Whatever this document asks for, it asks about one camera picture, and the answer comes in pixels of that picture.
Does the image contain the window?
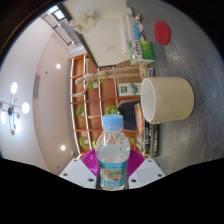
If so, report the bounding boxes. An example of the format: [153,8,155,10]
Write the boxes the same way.
[48,4,68,21]

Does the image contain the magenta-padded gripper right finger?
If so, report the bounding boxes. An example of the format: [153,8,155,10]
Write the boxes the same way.
[128,148,167,190]

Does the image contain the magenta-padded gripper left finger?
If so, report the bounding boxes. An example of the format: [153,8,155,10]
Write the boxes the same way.
[59,148,100,190]

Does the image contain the cream ribbed mug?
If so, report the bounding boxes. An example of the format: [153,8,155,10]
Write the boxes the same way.
[139,76,195,125]

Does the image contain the stack of dark books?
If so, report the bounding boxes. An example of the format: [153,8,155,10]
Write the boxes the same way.
[134,102,161,158]

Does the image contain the black ceiling track rail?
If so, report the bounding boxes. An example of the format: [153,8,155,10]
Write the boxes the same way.
[40,13,75,46]

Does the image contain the clear blue-capped water bottle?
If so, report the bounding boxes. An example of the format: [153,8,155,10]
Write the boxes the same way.
[94,113,131,192]

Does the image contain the wooden shelf unit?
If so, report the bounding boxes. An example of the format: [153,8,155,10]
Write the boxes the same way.
[69,53,143,159]

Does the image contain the ceiling air vent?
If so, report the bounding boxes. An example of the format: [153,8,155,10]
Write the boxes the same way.
[33,74,41,99]

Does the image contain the green and white carton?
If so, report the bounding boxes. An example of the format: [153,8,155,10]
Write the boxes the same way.
[118,82,143,98]

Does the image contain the recessed ceiling spotlights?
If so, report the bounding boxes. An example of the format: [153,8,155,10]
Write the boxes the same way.
[55,63,67,152]

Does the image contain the white partition with dark top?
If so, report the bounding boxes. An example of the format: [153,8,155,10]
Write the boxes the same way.
[61,0,134,68]

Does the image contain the green box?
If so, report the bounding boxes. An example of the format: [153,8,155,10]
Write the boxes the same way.
[128,39,155,66]

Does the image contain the grey curtain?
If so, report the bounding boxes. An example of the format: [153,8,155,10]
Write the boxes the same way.
[59,18,85,49]

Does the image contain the branched ceiling lamp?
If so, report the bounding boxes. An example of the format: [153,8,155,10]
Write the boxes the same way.
[0,81,31,136]

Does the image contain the stack of white packs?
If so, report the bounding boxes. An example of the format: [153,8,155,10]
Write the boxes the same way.
[119,6,144,54]

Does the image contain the flat round red coaster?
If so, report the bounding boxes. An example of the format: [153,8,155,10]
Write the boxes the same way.
[153,20,172,47]

